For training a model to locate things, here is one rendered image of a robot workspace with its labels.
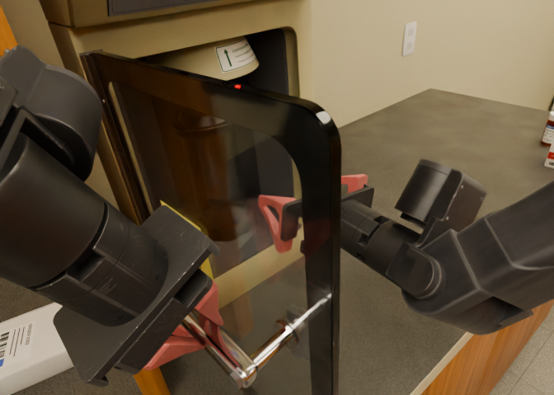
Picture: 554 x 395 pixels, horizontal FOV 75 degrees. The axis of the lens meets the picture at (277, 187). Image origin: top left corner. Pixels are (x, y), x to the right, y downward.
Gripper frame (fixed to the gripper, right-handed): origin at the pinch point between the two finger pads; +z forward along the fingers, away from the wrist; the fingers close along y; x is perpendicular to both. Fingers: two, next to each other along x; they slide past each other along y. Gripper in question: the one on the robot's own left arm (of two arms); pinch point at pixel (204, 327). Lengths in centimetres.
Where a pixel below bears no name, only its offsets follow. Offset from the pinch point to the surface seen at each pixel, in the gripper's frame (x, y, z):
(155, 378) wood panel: -14.0, 10.9, 17.0
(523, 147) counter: -3, -86, 67
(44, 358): -30.8, 21.0, 14.7
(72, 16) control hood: -19.1, -12.4, -18.7
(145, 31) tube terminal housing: -21.6, -18.2, -13.2
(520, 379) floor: 18, -49, 154
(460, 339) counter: 10.4, -20.0, 37.8
